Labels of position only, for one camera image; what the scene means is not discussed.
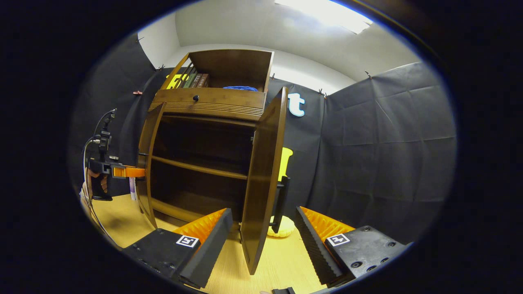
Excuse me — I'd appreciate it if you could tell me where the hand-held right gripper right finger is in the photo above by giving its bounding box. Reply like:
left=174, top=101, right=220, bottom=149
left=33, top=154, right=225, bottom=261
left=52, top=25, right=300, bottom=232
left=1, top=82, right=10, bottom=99
left=295, top=206, right=411, bottom=286

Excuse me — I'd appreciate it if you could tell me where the black backdrop cloth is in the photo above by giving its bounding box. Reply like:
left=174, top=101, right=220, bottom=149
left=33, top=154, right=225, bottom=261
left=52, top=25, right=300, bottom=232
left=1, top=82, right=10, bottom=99
left=67, top=33, right=457, bottom=245

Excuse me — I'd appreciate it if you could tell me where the wooden cabinet door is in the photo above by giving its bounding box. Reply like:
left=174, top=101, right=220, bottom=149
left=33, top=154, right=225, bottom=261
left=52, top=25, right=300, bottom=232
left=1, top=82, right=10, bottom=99
left=136, top=102, right=166, bottom=229
left=240, top=87, right=289, bottom=275

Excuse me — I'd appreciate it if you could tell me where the large ceiling light panel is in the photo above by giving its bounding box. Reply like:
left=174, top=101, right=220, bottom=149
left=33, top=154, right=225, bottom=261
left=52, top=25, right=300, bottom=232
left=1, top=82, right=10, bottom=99
left=275, top=0, right=373, bottom=34

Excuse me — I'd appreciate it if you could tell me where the wooden cabinet shelf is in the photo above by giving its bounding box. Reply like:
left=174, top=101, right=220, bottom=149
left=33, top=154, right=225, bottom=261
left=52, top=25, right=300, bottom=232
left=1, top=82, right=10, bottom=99
left=151, top=155, right=249, bottom=180

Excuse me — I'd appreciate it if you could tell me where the pale yellow soft item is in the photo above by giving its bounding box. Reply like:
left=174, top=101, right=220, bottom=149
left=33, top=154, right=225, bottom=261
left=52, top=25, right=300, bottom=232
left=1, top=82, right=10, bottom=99
left=268, top=216, right=295, bottom=238

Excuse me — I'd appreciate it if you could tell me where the white cable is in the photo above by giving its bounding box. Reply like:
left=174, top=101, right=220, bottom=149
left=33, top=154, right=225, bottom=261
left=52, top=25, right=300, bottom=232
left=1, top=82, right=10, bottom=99
left=82, top=109, right=122, bottom=247

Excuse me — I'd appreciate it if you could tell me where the wooden cabinet drawer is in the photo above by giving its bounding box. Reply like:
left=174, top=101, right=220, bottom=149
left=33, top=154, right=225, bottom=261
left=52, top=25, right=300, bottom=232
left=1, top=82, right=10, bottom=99
left=149, top=88, right=267, bottom=121

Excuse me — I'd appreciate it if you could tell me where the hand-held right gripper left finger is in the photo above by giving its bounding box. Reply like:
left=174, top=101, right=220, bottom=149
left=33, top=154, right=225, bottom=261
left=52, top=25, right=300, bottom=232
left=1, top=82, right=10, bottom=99
left=123, top=208, right=233, bottom=288

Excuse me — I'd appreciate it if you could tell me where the wooden double-door shoe cabinet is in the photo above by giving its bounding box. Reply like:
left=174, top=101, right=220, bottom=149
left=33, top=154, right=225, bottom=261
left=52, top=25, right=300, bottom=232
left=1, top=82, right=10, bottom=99
left=136, top=49, right=291, bottom=275

